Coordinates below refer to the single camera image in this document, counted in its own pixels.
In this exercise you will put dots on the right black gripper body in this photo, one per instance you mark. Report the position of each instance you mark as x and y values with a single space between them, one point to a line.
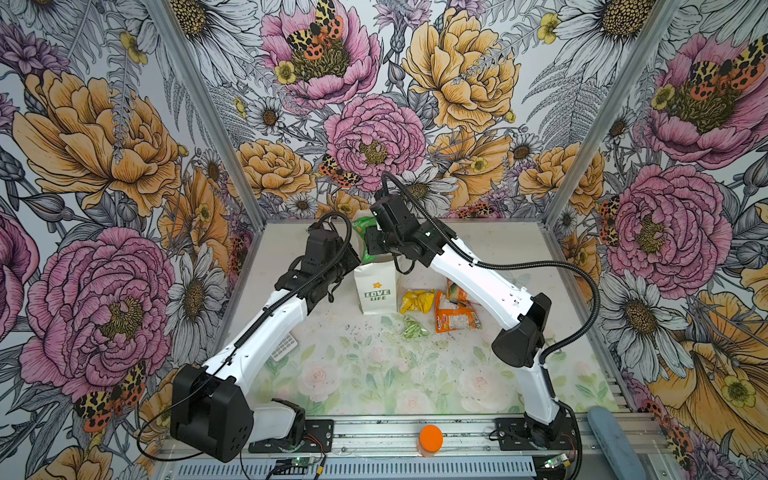
382 240

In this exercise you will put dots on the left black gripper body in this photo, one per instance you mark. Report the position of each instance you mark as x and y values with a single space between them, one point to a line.
344 268

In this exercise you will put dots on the green snack packet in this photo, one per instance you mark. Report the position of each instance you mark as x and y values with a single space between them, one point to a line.
360 226

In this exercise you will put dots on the white paper bag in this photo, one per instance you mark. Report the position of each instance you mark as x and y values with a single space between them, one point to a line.
377 282

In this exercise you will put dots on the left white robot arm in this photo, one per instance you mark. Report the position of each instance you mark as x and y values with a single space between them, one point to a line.
210 410

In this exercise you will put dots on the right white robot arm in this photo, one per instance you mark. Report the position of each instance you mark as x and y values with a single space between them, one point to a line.
521 316

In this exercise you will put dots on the yellow snack packet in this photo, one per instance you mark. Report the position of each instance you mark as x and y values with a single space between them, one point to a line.
417 301

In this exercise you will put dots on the orange snack packet rear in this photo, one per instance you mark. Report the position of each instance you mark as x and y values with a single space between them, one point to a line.
455 294

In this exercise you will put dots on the white calculator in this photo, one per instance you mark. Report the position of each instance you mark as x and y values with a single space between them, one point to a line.
285 347

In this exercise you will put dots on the small green candy wrapper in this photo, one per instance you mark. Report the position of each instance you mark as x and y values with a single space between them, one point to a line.
413 329

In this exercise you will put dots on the orange white snack packet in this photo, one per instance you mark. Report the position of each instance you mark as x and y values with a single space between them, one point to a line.
454 317

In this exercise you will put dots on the orange round button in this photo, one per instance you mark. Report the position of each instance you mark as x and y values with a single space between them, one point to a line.
430 440

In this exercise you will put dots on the left green circuit board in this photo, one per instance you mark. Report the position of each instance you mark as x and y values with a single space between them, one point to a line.
306 462

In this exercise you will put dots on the green circuit board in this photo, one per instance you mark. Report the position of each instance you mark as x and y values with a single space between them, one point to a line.
559 461
306 462

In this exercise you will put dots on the right green circuit board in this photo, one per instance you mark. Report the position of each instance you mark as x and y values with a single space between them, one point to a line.
559 461

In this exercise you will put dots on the grey blue padded object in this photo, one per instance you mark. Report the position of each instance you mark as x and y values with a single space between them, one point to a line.
615 445

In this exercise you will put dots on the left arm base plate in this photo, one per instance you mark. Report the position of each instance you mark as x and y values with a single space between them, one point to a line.
316 436

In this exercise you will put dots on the aluminium front rail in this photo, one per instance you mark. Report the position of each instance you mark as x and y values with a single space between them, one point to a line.
471 435

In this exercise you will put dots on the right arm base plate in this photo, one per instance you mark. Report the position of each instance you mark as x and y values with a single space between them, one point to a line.
524 433

